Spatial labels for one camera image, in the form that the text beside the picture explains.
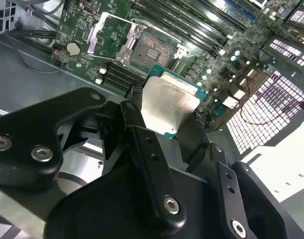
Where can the metal socket cover frame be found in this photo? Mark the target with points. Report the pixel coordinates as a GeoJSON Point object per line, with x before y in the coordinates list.
{"type": "Point", "coordinates": [93, 41]}

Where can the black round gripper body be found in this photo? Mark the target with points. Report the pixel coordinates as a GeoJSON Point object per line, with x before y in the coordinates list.
{"type": "Point", "coordinates": [104, 211]}

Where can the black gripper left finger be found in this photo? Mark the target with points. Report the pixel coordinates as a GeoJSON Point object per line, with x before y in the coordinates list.
{"type": "Point", "coordinates": [42, 119]}

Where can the silver topped CPU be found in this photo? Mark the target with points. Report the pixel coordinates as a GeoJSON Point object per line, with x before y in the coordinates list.
{"type": "Point", "coordinates": [167, 99]}

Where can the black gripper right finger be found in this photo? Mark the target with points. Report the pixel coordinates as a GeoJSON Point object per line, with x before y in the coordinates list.
{"type": "Point", "coordinates": [229, 194]}

